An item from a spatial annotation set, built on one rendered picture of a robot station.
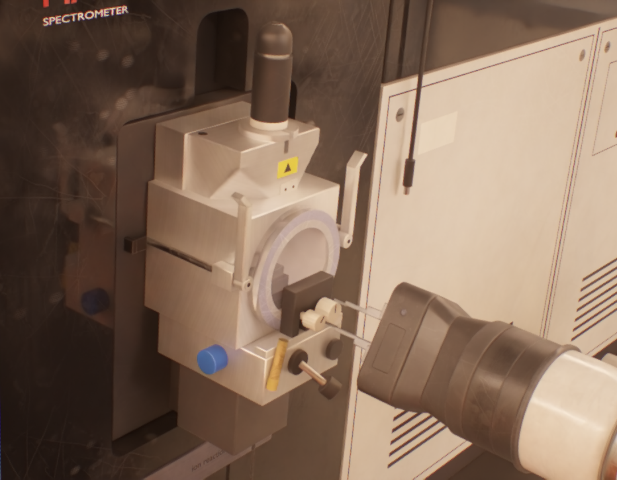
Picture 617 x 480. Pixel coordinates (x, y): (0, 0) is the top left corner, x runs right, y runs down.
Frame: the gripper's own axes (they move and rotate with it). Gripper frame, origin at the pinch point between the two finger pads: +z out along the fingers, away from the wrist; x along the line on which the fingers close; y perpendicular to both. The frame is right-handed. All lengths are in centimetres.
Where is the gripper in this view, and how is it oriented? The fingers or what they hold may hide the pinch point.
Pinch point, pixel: (330, 311)
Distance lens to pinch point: 81.6
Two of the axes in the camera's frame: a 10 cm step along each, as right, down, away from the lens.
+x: -3.9, 9.2, -0.2
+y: -5.1, -2.3, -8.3
